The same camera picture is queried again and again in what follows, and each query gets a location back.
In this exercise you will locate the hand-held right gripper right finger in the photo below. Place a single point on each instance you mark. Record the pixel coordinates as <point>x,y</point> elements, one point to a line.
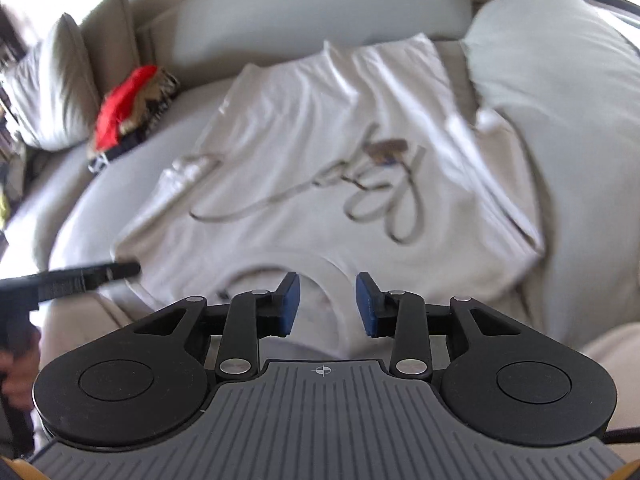
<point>366,310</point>

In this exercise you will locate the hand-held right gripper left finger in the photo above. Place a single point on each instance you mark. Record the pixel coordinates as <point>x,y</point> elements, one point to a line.
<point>289,307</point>

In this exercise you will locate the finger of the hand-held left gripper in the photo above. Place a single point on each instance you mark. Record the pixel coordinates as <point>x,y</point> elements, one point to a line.
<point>100,272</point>

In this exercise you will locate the white printed sweatshirt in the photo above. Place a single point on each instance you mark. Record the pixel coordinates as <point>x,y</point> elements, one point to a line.
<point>300,160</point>

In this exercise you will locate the person's left hand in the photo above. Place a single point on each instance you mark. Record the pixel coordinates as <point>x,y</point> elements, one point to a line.
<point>17,370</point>

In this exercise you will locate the grey sofa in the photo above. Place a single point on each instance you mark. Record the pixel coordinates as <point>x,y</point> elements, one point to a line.
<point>125,180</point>

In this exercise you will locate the red cloth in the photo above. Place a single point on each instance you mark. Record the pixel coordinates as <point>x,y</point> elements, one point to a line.
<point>120,110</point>

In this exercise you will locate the cluttered shelf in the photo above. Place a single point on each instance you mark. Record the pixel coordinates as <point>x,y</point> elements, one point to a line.
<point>10,110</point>

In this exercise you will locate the beige throw pillow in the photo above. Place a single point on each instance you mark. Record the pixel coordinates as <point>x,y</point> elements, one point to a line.
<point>50,85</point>

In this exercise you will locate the beige sofa back cushion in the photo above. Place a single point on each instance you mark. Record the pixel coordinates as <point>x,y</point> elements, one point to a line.
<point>107,45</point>

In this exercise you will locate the light grey cushion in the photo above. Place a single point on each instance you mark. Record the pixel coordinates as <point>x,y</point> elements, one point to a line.
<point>560,110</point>

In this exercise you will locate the grey sofa back cushion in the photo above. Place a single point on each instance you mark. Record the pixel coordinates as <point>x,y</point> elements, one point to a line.
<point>325,5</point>

